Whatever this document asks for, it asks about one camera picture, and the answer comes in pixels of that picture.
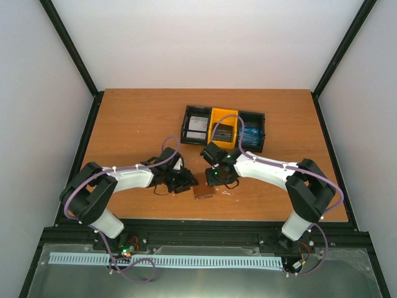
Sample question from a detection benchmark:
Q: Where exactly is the dark credit card stack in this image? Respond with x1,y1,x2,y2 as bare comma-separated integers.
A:
212,122,233,142

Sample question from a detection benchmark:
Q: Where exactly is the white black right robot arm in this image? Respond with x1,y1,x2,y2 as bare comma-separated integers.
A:
200,142,344,242

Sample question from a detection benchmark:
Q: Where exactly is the metal sheet front plate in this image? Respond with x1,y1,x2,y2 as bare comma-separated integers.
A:
27,245,381,297

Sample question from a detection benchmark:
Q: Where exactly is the black frame post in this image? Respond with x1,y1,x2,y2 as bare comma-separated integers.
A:
312,0,378,97
39,0,99,97

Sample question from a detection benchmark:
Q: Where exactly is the black bin left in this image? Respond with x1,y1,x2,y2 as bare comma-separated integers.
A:
180,106,212,146

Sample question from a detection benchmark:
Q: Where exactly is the black frame post right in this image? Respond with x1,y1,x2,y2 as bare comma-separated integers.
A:
312,0,378,97

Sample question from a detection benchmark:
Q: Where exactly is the black bin right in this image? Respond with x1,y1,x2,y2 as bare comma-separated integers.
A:
236,111,265,153

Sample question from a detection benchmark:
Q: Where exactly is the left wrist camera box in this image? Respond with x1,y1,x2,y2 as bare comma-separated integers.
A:
173,158,184,171

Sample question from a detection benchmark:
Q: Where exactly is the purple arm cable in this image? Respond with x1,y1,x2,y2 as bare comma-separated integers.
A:
63,135,182,230
209,114,345,277

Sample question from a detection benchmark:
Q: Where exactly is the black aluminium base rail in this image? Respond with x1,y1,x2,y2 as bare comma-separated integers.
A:
40,217,373,258

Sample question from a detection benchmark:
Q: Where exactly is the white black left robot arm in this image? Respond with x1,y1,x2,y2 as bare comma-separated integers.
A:
60,147,199,250

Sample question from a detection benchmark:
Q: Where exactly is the blue credit card stack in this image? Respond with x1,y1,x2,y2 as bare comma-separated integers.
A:
239,125,260,146

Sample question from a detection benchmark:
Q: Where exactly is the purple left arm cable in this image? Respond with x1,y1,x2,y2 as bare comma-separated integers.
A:
63,135,182,230

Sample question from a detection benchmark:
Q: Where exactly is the yellow bin middle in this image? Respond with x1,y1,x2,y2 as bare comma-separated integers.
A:
207,108,238,150

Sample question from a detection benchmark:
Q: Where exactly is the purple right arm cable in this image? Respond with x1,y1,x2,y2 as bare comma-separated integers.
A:
209,114,345,277

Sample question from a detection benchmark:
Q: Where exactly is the black bin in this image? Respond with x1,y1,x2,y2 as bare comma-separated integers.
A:
236,111,265,153
180,106,212,146

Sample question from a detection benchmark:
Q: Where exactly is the brown leather card holder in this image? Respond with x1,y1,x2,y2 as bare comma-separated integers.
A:
193,173,215,199

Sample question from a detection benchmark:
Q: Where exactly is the light blue cable duct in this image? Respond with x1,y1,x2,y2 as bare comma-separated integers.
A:
48,252,283,271

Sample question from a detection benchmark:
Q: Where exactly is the black frame post left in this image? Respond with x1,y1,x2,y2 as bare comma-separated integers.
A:
39,0,99,97

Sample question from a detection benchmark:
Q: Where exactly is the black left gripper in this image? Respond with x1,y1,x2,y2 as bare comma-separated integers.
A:
164,168,199,194

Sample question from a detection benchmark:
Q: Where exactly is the silver credit card stack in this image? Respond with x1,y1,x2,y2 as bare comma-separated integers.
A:
186,116,208,140

